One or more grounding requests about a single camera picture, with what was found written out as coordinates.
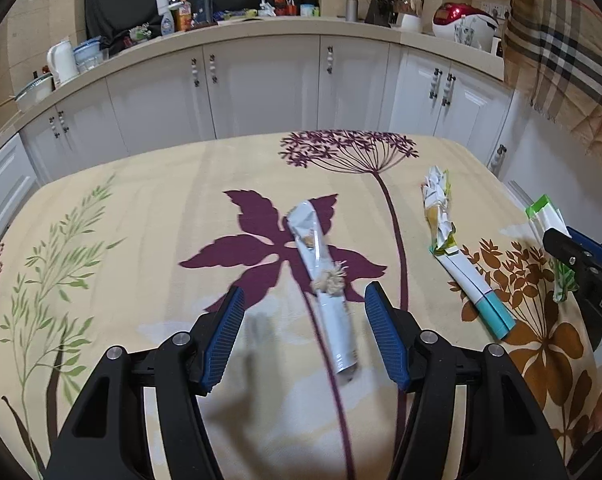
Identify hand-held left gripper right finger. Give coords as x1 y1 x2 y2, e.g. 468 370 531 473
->
364 281 569 480

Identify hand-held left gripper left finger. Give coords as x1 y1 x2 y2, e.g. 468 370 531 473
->
43 286 246 480

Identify white kitchen cabinets with counter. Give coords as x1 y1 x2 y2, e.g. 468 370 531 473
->
0 15 536 261

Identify green white paper packet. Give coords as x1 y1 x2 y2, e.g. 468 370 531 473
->
525 194 579 305

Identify squeezed grey white tube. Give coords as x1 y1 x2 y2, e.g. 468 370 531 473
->
286 200 358 383

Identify black knife block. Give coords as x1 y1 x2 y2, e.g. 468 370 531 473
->
365 0 398 26

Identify white pot with lid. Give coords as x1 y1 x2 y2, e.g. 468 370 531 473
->
13 72 54 113

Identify floral tablecloth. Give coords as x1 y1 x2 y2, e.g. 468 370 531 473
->
0 130 602 480

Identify red white rice cooker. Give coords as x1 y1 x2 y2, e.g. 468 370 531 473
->
432 2 502 53

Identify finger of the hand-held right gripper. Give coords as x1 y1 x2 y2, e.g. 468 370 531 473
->
566 226 602 267
542 228 589 276

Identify teal white tube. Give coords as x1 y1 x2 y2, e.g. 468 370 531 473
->
421 166 516 341

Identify white green printed cup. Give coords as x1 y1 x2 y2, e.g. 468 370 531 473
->
453 16 476 48

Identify yellow green flat package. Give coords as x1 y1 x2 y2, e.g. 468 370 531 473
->
216 8 259 22

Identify white cleaner bottle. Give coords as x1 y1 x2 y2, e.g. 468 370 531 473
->
156 0 176 36

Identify clear water filter jug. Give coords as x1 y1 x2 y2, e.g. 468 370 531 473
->
73 36 106 73

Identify plaid cloth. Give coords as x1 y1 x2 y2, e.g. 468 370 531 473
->
503 0 602 156

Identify white electric kettle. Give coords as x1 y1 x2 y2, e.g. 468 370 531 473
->
47 40 79 86

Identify white blender with orange lid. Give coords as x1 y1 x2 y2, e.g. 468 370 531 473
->
393 0 424 33

